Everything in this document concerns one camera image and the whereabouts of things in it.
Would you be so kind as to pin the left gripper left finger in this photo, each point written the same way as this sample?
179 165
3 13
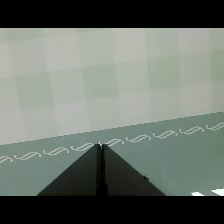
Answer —
80 176

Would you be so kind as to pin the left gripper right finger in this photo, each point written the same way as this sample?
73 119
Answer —
123 176

